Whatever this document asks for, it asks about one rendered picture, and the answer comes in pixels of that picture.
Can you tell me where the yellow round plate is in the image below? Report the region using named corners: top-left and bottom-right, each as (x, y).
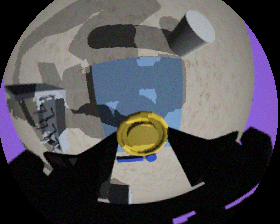
top-left (116, 112), bottom-right (169, 156)

